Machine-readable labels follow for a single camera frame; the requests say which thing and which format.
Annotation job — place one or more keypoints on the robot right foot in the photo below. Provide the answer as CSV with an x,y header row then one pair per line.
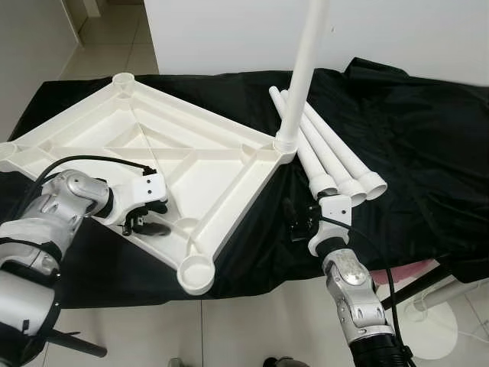
x,y
280,362

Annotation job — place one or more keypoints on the white plastic table top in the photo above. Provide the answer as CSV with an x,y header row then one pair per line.
x,y
191,153

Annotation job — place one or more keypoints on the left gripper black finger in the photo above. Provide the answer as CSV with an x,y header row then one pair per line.
x,y
157,207
154,228

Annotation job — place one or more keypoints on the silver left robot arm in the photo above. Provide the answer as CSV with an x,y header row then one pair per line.
x,y
61,199

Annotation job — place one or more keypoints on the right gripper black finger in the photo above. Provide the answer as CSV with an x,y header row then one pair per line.
x,y
293,209

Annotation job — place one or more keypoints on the black nylon cloth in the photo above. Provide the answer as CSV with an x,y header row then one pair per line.
x,y
428,153

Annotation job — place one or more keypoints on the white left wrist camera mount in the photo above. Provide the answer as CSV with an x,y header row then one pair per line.
x,y
149,187

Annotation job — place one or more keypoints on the white plastic table leg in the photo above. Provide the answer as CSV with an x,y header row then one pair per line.
x,y
306,69
336,164
355,157
309,157

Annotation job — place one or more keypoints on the black metal frame bar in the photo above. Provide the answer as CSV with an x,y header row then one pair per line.
x,y
419,287
72,345

